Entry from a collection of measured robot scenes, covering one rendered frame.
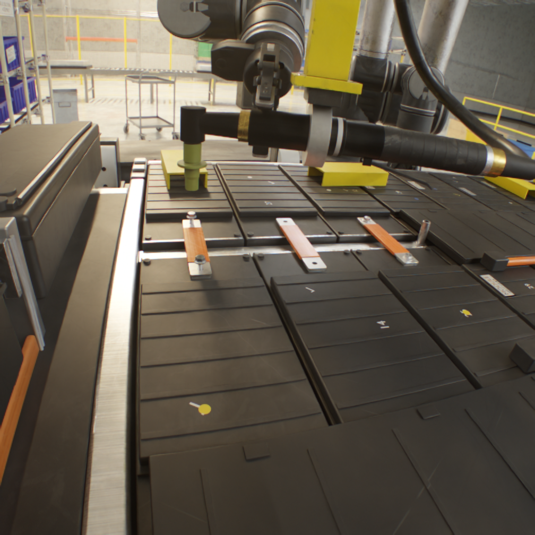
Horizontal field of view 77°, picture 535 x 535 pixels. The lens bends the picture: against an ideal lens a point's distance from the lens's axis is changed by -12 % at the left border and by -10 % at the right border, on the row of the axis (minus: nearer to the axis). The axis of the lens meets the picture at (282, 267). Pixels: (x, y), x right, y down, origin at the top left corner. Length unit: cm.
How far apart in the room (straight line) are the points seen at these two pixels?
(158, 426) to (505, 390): 29
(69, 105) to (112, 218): 601
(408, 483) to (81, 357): 28
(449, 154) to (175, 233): 39
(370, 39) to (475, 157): 84
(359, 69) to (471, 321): 103
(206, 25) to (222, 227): 38
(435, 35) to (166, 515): 142
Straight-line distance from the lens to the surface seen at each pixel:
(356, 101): 148
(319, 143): 46
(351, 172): 78
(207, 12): 75
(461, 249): 60
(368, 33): 133
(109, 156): 99
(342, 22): 48
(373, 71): 133
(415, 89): 119
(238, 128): 48
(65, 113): 661
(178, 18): 76
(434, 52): 146
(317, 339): 35
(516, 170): 60
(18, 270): 33
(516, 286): 58
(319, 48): 47
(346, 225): 62
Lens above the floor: 123
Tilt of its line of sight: 30 degrees down
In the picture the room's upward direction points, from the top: 8 degrees clockwise
